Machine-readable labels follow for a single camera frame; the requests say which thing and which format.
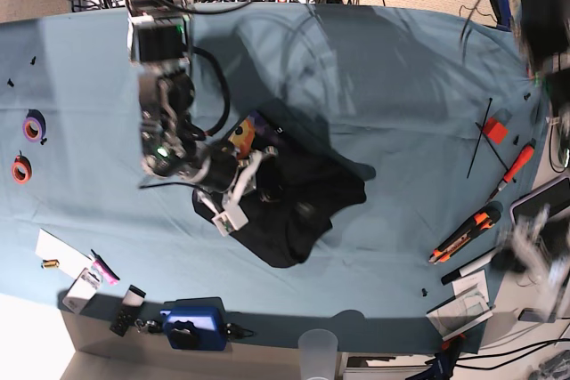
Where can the clear plastic package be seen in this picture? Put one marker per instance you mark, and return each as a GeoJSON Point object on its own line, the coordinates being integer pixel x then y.
{"type": "Point", "coordinates": [83, 289]}

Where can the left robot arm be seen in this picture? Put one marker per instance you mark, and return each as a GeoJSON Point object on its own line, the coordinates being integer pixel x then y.
{"type": "Point", "coordinates": [541, 28]}

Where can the black remote control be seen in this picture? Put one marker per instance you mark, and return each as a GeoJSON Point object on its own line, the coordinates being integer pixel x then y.
{"type": "Point", "coordinates": [128, 311]}

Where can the black white marker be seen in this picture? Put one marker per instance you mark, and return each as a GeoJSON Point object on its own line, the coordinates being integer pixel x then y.
{"type": "Point", "coordinates": [468, 268]}

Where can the orange screwdriver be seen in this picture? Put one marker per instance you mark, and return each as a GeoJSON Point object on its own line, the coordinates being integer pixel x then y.
{"type": "Point", "coordinates": [522, 159]}

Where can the translucent plastic cup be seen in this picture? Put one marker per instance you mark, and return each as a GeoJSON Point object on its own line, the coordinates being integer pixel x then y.
{"type": "Point", "coordinates": [318, 350]}

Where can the red tape roll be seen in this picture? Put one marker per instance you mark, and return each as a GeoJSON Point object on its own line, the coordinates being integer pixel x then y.
{"type": "Point", "coordinates": [21, 169]}

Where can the orange utility knife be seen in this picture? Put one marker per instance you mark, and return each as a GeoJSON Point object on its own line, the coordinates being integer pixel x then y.
{"type": "Point", "coordinates": [477, 224]}

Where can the black t-shirt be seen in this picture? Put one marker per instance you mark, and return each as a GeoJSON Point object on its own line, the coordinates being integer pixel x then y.
{"type": "Point", "coordinates": [295, 195]}

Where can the pink marker pen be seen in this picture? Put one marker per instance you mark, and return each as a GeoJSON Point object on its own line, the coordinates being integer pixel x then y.
{"type": "Point", "coordinates": [104, 270]}

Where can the white paper card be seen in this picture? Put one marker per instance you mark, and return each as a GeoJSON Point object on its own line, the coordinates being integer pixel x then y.
{"type": "Point", "coordinates": [70, 261]}

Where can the purple tape roll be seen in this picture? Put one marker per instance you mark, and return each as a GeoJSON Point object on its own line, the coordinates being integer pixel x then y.
{"type": "Point", "coordinates": [34, 126]}

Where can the teal table cloth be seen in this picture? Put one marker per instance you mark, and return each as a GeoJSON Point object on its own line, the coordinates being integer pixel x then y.
{"type": "Point", "coordinates": [392, 93]}

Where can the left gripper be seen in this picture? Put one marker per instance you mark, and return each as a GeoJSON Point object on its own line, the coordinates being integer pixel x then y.
{"type": "Point", "coordinates": [540, 247]}

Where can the smartphone with purple case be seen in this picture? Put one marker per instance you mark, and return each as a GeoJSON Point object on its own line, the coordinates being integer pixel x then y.
{"type": "Point", "coordinates": [553, 194]}

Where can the small yellow battery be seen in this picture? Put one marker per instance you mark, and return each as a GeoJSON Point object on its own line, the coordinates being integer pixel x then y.
{"type": "Point", "coordinates": [50, 264]}

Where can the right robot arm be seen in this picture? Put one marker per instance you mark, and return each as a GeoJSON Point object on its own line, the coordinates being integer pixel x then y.
{"type": "Point", "coordinates": [159, 41]}

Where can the orange block tool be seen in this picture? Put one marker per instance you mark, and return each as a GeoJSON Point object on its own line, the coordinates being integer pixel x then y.
{"type": "Point", "coordinates": [495, 130]}

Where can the blue box device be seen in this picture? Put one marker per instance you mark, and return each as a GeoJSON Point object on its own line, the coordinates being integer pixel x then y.
{"type": "Point", "coordinates": [194, 327]}

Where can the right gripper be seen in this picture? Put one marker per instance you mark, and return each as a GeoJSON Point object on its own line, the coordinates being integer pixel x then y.
{"type": "Point", "coordinates": [231, 217]}

